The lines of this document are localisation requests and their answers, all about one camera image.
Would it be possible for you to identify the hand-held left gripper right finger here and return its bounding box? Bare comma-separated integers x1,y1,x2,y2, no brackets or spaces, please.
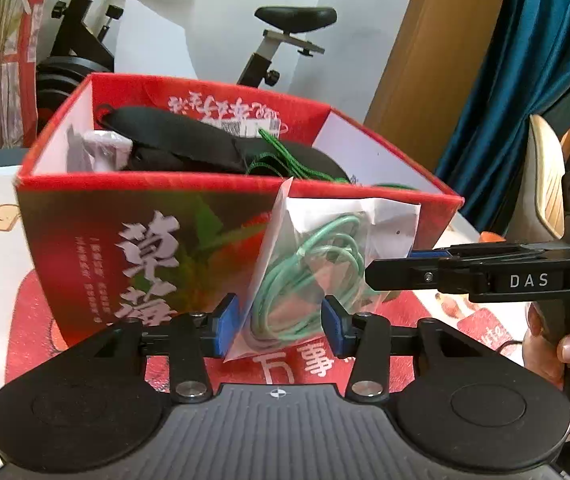
321,294,466,403

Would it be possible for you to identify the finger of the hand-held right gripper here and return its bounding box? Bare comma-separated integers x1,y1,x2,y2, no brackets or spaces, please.
365,258,570,303
410,242,570,260

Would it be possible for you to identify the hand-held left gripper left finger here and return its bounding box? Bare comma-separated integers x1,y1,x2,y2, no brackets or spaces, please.
92,294,240,403

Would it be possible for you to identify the clear bag of green cable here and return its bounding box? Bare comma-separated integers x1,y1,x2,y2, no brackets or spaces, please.
225,177,423,363

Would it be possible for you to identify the green braided cord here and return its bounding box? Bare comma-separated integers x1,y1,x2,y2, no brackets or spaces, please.
247,129,346,183

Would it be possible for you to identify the red cardboard box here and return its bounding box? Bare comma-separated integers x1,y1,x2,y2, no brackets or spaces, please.
14,72,466,348

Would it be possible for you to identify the black fabric belt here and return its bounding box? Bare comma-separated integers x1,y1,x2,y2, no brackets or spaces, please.
96,105,350,183

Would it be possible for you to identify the person's right hand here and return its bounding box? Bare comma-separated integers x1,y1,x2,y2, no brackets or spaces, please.
522,290,570,391

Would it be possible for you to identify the cream padded chair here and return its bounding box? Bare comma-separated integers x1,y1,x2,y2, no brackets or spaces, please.
507,112,570,241

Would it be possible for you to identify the wooden door panel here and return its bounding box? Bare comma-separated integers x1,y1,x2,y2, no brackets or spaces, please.
365,0,516,171

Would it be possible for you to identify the white plastic packet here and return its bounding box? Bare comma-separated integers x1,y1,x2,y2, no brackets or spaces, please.
82,130,133,173

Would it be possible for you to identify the teal curtain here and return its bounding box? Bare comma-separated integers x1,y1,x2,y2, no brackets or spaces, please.
435,0,570,236

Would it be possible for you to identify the white board sheet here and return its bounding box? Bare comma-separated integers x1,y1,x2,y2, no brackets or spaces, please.
112,0,198,81

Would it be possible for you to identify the black exercise bike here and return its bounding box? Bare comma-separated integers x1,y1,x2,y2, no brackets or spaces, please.
35,0,338,148

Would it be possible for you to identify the black cable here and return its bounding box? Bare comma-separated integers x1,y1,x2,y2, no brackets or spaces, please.
485,340,524,358

